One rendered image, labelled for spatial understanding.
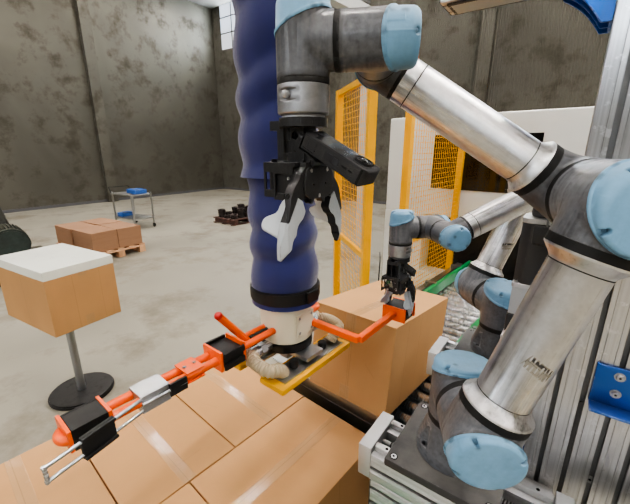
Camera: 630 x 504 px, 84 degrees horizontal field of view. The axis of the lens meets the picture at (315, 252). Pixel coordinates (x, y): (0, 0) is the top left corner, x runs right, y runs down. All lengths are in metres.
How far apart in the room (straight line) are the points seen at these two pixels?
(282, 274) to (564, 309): 0.70
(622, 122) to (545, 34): 9.74
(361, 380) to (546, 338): 1.09
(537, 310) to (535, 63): 9.91
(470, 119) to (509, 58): 9.89
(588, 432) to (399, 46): 0.83
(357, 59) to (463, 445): 0.58
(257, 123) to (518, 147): 0.61
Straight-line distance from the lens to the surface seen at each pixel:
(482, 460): 0.68
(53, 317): 2.54
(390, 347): 1.47
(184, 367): 1.00
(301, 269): 1.04
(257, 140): 0.98
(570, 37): 10.45
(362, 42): 0.52
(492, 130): 0.65
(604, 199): 0.55
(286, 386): 1.09
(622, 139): 0.81
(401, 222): 1.14
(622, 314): 0.87
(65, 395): 3.16
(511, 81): 10.42
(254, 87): 0.98
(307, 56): 0.53
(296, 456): 1.56
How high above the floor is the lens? 1.68
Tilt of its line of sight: 16 degrees down
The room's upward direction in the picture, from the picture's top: straight up
